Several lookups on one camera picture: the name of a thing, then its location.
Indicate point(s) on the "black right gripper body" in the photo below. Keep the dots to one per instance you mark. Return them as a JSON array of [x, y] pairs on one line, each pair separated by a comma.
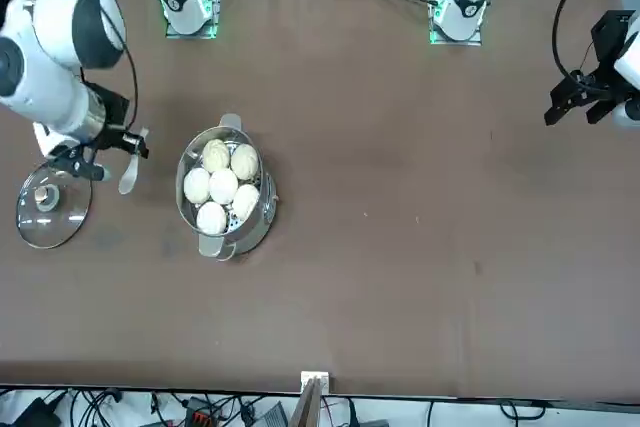
[[119, 114]]

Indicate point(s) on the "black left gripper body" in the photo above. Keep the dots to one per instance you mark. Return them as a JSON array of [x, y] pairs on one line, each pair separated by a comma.
[[607, 42]]

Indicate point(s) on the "white ceramic spoon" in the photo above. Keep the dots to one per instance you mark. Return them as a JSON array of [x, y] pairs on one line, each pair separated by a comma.
[[127, 182]]

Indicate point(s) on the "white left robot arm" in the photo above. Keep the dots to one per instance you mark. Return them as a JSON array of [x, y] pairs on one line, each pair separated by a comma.
[[467, 2]]

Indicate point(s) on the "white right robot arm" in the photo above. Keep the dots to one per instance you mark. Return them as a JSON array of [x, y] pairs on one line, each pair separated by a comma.
[[45, 82]]

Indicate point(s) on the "stainless steel steamer pot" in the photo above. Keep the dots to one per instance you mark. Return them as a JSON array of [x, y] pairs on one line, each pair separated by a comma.
[[250, 242]]

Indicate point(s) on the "glass pot lid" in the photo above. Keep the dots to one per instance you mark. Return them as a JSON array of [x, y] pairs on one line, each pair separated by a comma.
[[65, 217]]

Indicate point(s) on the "black orange power module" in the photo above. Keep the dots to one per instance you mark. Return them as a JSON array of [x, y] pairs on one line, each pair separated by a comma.
[[202, 417]]

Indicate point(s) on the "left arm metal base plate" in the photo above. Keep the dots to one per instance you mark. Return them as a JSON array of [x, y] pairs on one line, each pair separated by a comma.
[[472, 41]]

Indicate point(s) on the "white post bracket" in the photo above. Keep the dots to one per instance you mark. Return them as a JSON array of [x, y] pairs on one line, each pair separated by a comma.
[[322, 378]]

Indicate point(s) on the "aluminium frame post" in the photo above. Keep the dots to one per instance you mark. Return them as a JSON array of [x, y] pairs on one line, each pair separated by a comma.
[[306, 407]]

